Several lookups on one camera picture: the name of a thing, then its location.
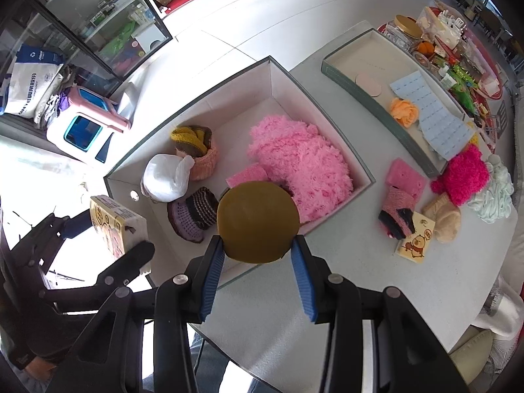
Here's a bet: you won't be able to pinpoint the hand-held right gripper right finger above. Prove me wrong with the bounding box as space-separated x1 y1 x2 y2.
290 235 472 393

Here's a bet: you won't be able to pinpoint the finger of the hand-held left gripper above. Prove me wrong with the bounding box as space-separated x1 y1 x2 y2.
11 212 91 263
95 241 156 296

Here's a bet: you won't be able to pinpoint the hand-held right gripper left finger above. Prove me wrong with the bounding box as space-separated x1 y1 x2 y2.
46 235 226 393

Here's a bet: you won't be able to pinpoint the yellow cartoon tissue pack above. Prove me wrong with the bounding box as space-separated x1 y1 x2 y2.
395 210 437 261
89 194 149 275

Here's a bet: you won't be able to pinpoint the purple brown striped knit hat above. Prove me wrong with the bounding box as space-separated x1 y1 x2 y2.
166 187 220 243

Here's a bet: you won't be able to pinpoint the white nonwoven bag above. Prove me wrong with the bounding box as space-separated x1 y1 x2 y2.
141 153 196 203

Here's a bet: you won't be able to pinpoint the pink sponge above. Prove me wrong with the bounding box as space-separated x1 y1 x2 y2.
226 163 270 189

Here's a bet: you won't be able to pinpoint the peach knitted sock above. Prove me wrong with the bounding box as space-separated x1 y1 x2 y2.
176 131 218 181

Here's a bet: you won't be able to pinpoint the light pink fluffy cloth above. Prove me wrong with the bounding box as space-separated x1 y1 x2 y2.
248 115 355 224

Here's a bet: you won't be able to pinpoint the yellow brown knit sock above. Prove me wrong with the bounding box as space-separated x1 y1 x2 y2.
171 125 214 158

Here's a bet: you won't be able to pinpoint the grey-green storage box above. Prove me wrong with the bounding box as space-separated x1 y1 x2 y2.
102 55 376 292

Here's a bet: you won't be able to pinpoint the person's left hand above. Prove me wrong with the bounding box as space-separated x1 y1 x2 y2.
20 358 58 378

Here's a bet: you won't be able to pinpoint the person's jeans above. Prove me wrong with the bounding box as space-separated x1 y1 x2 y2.
189 327 267 393

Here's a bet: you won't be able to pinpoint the white blue plastic stool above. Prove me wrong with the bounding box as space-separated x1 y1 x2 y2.
46 112 120 165

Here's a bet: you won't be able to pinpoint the pink striped knit sock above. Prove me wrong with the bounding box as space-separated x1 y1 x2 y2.
378 185 419 240

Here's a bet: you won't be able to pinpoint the pink plastic stool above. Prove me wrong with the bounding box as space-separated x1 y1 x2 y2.
66 85 132 134

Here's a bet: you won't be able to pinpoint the pink knitted cloth on table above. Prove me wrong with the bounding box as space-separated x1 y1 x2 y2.
386 158 427 198

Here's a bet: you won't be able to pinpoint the white printed bag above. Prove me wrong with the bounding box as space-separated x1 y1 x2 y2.
0 44 72 120

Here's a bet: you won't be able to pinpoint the beige plush pouch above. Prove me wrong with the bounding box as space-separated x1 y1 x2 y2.
422 194 462 244

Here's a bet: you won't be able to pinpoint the magenta fluffy cloth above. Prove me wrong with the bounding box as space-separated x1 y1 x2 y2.
430 144 491 208

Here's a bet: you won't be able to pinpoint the white cloth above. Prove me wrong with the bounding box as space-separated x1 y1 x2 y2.
448 274 524 385

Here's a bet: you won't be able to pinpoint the orange flower scrunchie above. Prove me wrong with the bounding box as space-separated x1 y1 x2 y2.
388 97 421 128

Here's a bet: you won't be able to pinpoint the mint fluffy cloth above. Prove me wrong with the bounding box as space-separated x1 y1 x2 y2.
468 155 515 224

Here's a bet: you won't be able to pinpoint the round beige pad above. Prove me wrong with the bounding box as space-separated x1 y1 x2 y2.
355 71 384 98

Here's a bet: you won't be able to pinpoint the glass display cabinet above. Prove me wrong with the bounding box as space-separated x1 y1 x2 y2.
6 0 174 87

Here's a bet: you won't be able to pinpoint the light blue dotted sheet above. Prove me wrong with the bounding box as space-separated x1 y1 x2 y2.
389 70 476 161

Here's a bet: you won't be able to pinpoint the grey-green box lid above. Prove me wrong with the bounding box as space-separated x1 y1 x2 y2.
321 28 467 179

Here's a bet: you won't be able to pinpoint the green snack packet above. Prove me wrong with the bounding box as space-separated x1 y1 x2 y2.
445 65 477 109

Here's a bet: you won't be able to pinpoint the jar with gold lid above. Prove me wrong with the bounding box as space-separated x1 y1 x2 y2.
386 14 423 46

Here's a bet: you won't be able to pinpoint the white plastic container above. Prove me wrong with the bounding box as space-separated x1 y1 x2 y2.
418 6 468 49

